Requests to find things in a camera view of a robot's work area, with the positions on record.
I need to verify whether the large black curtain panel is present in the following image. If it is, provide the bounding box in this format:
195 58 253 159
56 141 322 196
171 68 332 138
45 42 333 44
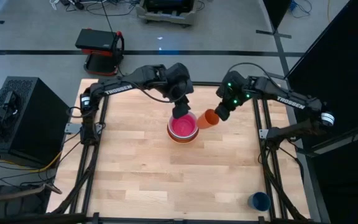
286 0 358 224

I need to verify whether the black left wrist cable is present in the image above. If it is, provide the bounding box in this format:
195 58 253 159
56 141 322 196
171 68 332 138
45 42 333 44
129 81 186 103

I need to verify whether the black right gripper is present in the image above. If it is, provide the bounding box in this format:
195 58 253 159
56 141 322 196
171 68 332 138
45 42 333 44
214 88 246 122

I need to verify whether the black box on cart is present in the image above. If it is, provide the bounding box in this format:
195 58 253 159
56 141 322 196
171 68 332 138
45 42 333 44
144 0 195 13

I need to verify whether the yellow cable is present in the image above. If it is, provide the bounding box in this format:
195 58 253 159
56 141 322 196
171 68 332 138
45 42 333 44
0 154 62 174

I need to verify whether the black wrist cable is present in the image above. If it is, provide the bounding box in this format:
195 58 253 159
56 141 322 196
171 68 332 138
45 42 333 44
227 62 279 88
129 81 186 103

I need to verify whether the brown braided hose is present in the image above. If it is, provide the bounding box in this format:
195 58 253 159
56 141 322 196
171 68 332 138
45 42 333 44
0 183 63 206

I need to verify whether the dark blue plastic cup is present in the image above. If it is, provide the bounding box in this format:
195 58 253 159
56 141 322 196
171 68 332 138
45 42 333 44
247 191 272 212

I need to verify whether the white plastic bowl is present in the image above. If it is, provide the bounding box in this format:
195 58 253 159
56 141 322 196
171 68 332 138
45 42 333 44
167 111 200 140

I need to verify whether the black computer tower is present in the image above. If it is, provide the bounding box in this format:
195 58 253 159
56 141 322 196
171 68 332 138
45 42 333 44
0 76 73 166

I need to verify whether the grey wheeled cart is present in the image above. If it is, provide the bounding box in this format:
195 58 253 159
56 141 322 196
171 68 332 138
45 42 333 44
135 0 200 26

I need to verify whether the black cable bundle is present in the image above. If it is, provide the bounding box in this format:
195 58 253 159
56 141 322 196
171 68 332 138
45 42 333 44
259 146 304 222
53 146 96 215

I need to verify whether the yellow-orange plastic bowl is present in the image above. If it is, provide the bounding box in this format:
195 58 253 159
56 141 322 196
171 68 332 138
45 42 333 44
167 124 200 144

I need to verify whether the black aluminium table frame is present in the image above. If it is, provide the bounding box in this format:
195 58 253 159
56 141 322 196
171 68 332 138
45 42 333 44
51 79 310 224

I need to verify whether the blue cable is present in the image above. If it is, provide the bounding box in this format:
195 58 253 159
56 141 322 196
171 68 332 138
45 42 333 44
289 0 312 16

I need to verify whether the black hanging cable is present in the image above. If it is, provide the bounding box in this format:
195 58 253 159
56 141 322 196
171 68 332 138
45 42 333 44
100 0 115 34

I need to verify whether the grey panel base bar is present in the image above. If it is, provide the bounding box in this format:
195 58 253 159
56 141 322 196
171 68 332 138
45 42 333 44
296 119 358 156

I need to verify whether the orange plastic cup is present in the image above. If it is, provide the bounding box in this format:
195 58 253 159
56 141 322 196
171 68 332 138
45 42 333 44
196 108 220 130

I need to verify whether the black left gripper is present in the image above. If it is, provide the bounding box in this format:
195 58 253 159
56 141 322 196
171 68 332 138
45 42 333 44
166 79 195 119

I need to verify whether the black and red toolbox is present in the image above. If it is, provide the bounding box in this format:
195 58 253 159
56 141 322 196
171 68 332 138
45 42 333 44
75 28 126 77

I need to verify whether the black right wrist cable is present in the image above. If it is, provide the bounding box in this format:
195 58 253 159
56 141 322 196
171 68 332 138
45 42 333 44
227 62 279 88

